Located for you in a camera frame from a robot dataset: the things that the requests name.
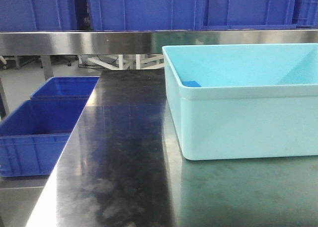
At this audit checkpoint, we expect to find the blue cube in tub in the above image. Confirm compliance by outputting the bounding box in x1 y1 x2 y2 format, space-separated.
182 80 201 87

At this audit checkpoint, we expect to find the steel shelf leg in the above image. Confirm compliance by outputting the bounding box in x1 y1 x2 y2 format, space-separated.
40 55 54 80

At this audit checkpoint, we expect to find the light blue plastic tub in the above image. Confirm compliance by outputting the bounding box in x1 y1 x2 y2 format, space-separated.
162 43 318 160

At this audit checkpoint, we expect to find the far blue floor crate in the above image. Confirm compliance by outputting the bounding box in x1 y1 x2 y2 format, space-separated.
30 76 99 99

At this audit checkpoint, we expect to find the blue floor crate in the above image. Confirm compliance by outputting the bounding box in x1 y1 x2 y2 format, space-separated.
0 99 86 177
30 76 99 99

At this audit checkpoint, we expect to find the upper middle blue crate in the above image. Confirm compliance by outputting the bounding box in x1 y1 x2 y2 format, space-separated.
87 0 296 31

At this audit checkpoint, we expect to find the near blue floor crate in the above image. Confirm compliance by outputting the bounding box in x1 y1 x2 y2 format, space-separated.
0 99 86 177

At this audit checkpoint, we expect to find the upper left blue crate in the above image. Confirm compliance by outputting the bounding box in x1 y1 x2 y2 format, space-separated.
0 0 78 32

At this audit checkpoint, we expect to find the upper right blue crate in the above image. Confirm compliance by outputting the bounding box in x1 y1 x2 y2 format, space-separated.
294 0 318 28

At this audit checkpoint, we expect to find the white frame in background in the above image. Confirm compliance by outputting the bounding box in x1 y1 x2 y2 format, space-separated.
78 54 164 71

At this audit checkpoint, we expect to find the stainless steel shelf rail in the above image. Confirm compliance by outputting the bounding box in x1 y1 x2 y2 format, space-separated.
0 29 318 56

